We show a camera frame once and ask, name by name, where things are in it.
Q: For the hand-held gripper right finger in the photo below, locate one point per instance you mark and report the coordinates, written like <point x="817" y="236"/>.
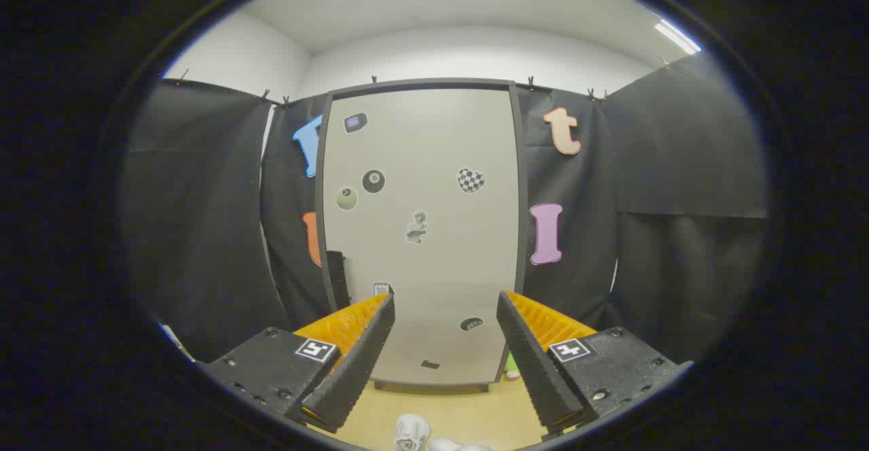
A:
<point x="536" y="369"/>

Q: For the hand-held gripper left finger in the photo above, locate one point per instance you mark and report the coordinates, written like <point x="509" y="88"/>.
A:
<point x="353" y="369"/>

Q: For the white canvas shoe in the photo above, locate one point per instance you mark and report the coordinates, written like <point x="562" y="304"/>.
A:
<point x="411" y="430"/>

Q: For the dark grey shoe cabinet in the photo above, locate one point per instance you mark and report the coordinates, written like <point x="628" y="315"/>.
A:
<point x="421" y="84"/>

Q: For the pink and green plush toy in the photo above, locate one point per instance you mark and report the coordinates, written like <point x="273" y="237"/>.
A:
<point x="512" y="369"/>

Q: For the white and blue clutter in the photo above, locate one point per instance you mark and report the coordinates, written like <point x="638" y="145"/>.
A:
<point x="178" y="346"/>

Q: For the black backdrop cloth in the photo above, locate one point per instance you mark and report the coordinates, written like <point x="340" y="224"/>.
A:
<point x="197" y="220"/>

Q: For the small ceiling light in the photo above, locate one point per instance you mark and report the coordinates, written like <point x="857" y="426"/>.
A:
<point x="677" y="37"/>

